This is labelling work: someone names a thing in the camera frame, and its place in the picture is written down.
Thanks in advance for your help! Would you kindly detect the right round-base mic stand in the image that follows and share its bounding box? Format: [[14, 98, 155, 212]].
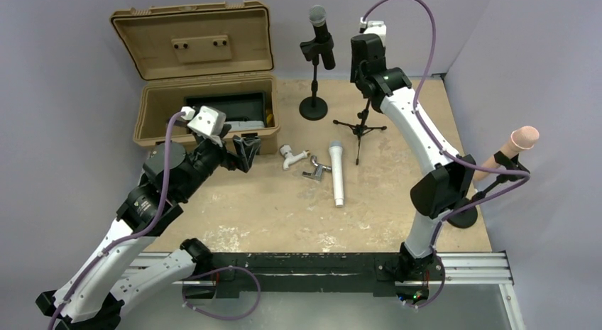
[[447, 150, 530, 229]]

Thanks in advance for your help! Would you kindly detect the tan plastic storage case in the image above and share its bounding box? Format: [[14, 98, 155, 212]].
[[110, 0, 280, 155]]

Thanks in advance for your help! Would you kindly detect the aluminium rail frame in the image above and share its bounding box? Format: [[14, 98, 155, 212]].
[[124, 253, 513, 315]]

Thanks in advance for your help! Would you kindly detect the black round-base mic stand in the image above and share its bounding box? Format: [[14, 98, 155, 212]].
[[299, 36, 334, 121]]

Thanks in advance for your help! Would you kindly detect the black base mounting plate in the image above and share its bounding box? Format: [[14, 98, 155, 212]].
[[184, 252, 444, 301]]

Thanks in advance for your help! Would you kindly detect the chrome metal faucet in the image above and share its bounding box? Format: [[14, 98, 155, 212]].
[[302, 155, 332, 181]]

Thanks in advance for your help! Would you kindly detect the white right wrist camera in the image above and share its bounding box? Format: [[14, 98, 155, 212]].
[[359, 17, 387, 45]]

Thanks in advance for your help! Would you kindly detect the black microphone silver grille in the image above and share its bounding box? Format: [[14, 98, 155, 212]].
[[308, 5, 336, 70]]

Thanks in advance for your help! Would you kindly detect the black inner tray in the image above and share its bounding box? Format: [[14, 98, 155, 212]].
[[184, 91, 267, 128]]

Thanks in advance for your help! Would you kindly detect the white plastic faucet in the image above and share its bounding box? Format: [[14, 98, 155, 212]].
[[279, 144, 311, 171]]

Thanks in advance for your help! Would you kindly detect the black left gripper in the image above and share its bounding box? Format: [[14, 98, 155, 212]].
[[178, 124, 260, 200]]

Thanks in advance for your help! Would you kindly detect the grey plastic tool case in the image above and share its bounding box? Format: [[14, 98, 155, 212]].
[[226, 121, 265, 131]]

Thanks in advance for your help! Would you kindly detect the white microphone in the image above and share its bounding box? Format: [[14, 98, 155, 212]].
[[329, 141, 345, 208]]

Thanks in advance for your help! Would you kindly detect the beige pink microphone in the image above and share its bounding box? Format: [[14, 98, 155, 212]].
[[473, 126, 540, 182]]

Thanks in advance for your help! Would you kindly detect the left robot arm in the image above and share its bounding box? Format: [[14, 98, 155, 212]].
[[35, 136, 261, 329]]

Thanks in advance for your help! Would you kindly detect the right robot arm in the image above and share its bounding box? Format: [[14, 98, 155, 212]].
[[350, 33, 475, 278]]

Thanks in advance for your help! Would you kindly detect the black tripod mic stand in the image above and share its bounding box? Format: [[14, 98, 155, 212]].
[[332, 99, 388, 165]]

